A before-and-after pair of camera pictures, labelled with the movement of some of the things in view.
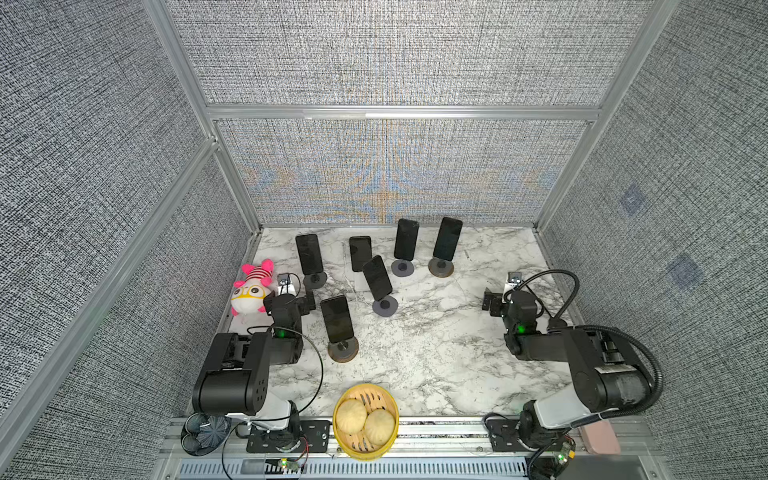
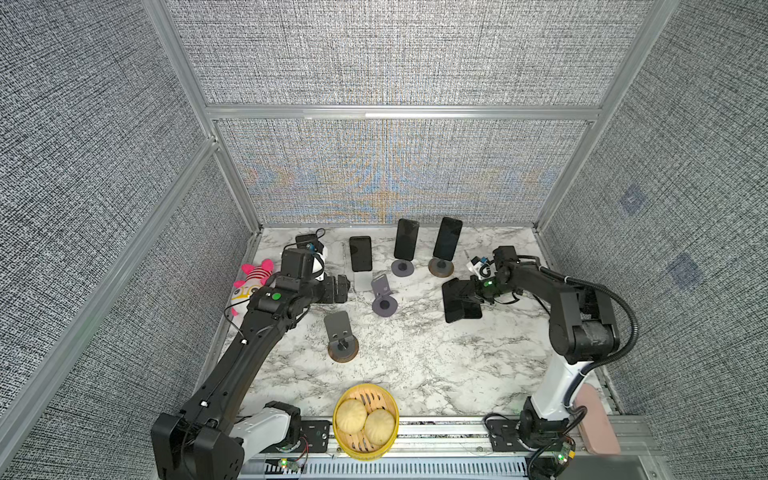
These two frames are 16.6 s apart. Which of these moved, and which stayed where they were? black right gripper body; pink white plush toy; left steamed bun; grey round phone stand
Moved: black right gripper body
Stayed: pink white plush toy; grey round phone stand; left steamed bun
